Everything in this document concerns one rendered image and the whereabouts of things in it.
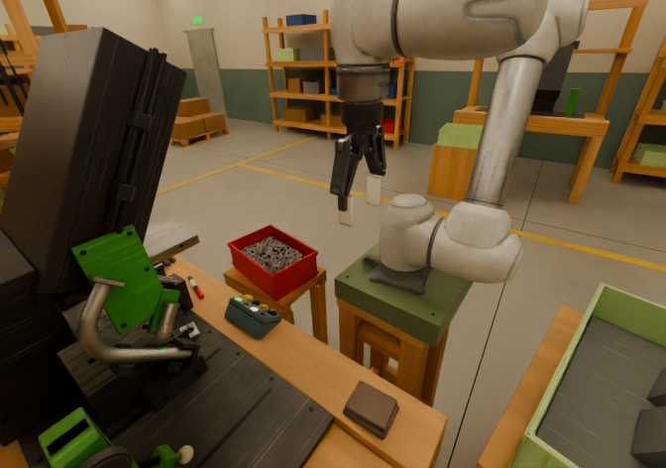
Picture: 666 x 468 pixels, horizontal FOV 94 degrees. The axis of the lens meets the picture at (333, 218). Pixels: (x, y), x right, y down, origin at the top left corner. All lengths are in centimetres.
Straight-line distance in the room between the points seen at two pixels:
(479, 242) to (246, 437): 69
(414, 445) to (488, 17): 73
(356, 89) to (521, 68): 53
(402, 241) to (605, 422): 60
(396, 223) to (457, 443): 120
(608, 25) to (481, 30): 528
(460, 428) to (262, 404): 123
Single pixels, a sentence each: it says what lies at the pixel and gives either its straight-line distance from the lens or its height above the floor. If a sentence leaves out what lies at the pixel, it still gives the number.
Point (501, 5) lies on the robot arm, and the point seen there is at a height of 163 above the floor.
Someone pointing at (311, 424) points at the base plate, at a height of 90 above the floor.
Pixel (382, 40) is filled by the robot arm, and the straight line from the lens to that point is 51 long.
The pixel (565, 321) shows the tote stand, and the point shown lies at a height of 79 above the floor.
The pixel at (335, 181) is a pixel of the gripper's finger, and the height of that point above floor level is 139.
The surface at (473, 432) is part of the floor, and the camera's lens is 189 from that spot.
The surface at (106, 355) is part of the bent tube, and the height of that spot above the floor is 107.
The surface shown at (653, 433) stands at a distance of 101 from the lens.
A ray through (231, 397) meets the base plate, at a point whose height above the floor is 90.
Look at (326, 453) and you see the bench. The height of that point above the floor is 88.
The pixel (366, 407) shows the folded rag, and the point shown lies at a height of 93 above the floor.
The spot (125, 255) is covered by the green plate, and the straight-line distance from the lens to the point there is 81.
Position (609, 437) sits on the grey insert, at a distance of 101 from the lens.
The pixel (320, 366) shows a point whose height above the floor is 90.
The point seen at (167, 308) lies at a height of 109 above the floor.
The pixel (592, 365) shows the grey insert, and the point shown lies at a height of 85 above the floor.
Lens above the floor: 160
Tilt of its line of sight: 28 degrees down
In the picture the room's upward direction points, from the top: 2 degrees counter-clockwise
